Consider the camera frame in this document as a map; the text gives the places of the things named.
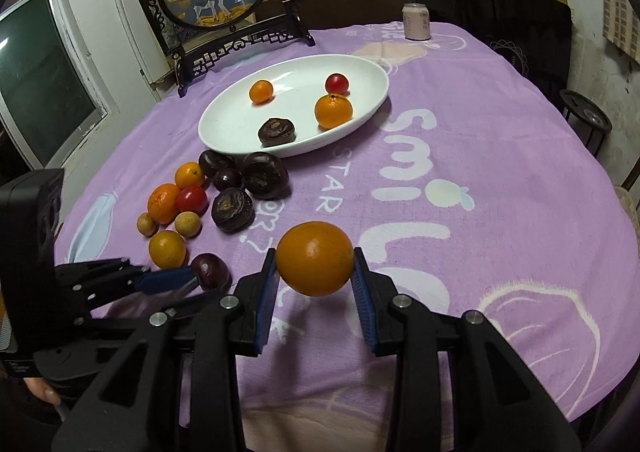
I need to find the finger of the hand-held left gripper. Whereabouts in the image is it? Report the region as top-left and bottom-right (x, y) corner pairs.
(92, 293), (224, 330)
(54, 258), (200, 319)

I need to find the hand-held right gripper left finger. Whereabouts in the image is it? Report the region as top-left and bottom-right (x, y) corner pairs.
(52, 248), (281, 452)

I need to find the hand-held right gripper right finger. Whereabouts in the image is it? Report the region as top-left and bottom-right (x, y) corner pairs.
(351, 247), (583, 452)

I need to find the small orange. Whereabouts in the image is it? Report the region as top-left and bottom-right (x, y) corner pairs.
(148, 230), (187, 269)
(174, 162), (206, 190)

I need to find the large smooth orange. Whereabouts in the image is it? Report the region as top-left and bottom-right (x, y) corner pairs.
(275, 221), (355, 297)

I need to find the large dark water chestnut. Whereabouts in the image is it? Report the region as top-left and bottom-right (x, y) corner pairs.
(241, 152), (292, 199)

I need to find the white oval plate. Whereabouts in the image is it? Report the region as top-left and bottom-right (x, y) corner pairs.
(198, 54), (391, 157)

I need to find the person's left hand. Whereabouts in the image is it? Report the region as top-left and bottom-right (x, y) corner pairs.
(24, 376), (62, 406)

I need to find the window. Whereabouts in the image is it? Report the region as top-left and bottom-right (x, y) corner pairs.
(0, 0), (118, 173)

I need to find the purple printed blanket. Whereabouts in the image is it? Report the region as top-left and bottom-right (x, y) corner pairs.
(52, 22), (636, 452)

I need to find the mandarin with stem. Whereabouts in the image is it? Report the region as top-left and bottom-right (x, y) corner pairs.
(314, 93), (354, 129)

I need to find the small kumquat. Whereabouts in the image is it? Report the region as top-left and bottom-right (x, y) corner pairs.
(249, 80), (274, 105)

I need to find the white leaning board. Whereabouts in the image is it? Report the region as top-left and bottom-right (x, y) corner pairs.
(112, 0), (168, 92)

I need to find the beige chair cushion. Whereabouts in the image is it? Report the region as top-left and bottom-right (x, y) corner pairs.
(614, 184), (640, 245)

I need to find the pale drink can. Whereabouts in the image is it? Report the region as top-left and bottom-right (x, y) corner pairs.
(402, 3), (432, 41)

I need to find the black round metal stand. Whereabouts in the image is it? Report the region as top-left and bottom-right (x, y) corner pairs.
(559, 88), (613, 157)

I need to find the woven bamboo wall mat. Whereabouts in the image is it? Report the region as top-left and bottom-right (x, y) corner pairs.
(597, 0), (640, 65)

